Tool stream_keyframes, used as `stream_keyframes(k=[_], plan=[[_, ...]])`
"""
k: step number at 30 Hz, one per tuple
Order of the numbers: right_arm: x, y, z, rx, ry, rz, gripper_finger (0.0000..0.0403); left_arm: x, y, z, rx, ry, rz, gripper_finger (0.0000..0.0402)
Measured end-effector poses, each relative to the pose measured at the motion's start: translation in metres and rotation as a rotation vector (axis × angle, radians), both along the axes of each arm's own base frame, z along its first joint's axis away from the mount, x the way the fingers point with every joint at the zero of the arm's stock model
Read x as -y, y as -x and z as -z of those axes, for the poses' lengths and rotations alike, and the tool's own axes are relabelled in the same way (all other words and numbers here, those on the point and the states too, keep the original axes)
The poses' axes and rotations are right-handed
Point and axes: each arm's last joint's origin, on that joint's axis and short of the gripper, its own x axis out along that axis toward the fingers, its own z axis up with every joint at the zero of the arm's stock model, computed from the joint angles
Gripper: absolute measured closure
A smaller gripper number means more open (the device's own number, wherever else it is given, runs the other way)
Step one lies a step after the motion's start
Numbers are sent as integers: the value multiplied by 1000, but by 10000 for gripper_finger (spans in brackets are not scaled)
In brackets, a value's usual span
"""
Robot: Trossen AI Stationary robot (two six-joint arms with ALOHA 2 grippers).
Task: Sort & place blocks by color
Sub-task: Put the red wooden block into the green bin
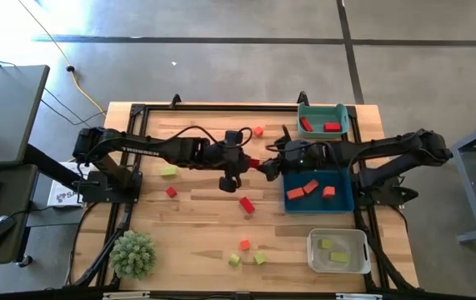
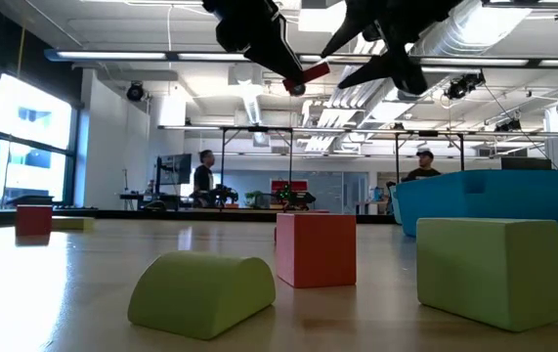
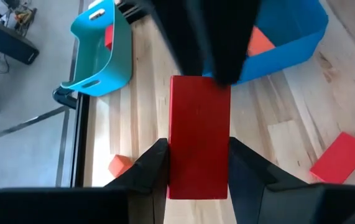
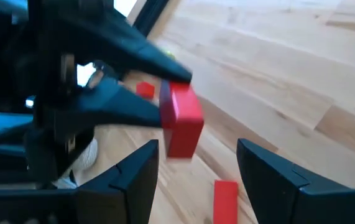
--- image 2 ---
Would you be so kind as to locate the black box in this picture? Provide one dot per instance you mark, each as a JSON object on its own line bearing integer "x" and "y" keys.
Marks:
{"x": 525, "y": 163}

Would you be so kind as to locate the black computer monitor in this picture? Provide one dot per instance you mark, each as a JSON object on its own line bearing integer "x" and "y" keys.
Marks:
{"x": 173, "y": 168}

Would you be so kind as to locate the orange cube block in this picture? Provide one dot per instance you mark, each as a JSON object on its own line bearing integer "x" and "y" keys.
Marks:
{"x": 315, "y": 249}

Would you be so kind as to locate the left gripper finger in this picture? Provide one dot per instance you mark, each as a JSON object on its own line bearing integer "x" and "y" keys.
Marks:
{"x": 269, "y": 49}
{"x": 289, "y": 49}

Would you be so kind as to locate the large window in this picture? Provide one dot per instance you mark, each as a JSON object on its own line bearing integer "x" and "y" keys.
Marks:
{"x": 29, "y": 112}

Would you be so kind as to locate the green thick rectangular block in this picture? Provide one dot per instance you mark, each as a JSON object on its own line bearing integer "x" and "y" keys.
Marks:
{"x": 491, "y": 278}

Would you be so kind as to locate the person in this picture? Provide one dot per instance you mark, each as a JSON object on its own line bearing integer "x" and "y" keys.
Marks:
{"x": 422, "y": 172}
{"x": 203, "y": 181}

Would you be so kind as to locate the long ceiling light strip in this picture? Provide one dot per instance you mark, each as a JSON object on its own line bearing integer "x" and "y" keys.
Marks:
{"x": 112, "y": 55}

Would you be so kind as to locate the black ceiling camera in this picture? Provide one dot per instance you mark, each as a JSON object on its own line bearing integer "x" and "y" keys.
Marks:
{"x": 508, "y": 126}
{"x": 461, "y": 87}

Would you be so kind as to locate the black background frame rig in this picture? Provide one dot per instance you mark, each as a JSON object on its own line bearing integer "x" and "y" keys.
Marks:
{"x": 254, "y": 129}

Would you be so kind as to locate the green half-round block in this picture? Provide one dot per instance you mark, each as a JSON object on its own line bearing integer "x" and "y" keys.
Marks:
{"x": 200, "y": 298}

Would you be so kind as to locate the black metal table frame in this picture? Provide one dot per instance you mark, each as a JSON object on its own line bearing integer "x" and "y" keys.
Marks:
{"x": 161, "y": 215}

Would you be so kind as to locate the red wall sign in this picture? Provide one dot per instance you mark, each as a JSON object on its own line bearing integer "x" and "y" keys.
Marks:
{"x": 298, "y": 185}

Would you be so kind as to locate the silver ventilation duct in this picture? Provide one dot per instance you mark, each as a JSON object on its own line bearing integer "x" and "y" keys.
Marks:
{"x": 479, "y": 29}

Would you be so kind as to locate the red cube block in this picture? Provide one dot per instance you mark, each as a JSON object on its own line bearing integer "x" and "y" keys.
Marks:
{"x": 33, "y": 221}

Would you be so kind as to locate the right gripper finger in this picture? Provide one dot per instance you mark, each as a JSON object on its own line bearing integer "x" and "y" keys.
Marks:
{"x": 356, "y": 31}
{"x": 378, "y": 68}

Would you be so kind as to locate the black background robot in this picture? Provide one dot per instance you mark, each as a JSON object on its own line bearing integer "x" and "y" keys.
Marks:
{"x": 295, "y": 198}
{"x": 222, "y": 194}

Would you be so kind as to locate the black round ceiling spotlight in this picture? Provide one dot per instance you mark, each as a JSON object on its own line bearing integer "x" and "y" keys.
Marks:
{"x": 135, "y": 92}

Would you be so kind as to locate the teal plastic bin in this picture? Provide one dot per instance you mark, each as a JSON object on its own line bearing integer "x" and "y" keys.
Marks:
{"x": 393, "y": 205}

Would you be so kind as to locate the blue plastic bin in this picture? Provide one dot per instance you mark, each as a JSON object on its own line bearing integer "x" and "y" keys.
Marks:
{"x": 503, "y": 195}

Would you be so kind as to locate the green long block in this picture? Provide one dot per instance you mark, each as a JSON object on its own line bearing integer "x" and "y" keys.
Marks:
{"x": 74, "y": 224}

